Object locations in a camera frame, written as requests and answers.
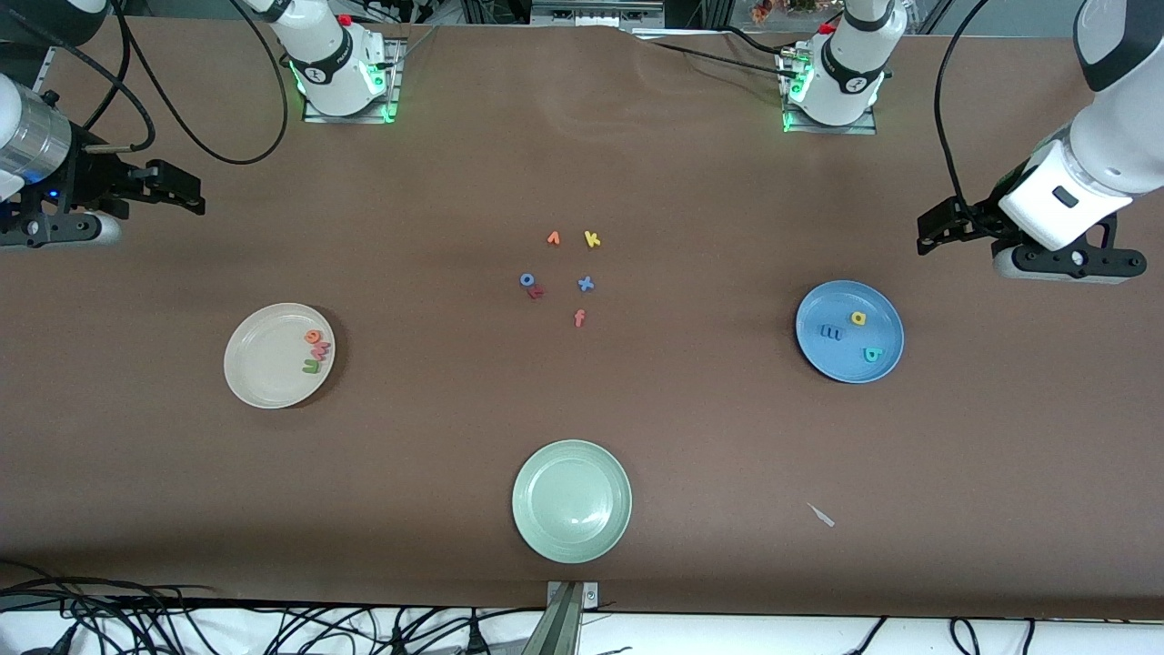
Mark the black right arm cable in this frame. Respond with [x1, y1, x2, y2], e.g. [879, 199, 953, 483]
[23, 0, 290, 169]

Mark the pale green round plate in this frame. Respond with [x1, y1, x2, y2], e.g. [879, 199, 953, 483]
[511, 439, 633, 565]

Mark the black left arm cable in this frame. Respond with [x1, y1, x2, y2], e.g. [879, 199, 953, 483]
[933, 0, 992, 215]

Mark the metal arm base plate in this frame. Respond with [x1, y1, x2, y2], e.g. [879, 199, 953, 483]
[782, 50, 878, 136]
[303, 36, 406, 125]

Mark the beige round plate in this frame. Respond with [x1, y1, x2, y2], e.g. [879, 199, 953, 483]
[223, 302, 336, 410]

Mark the brown table cover sheet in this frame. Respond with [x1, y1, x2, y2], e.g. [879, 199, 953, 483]
[0, 16, 1164, 621]

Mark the grey metal camera mount bracket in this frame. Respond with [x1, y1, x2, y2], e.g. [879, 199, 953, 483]
[521, 580, 599, 655]

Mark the blue round plate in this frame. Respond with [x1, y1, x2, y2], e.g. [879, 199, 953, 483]
[795, 279, 906, 385]

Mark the grey metal frame beam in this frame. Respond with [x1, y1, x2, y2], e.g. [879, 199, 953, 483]
[530, 0, 665, 28]

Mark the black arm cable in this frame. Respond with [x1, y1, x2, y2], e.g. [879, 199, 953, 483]
[23, 0, 290, 169]
[933, 0, 992, 215]

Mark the thin black cable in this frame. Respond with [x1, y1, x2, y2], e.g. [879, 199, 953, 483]
[637, 27, 797, 83]

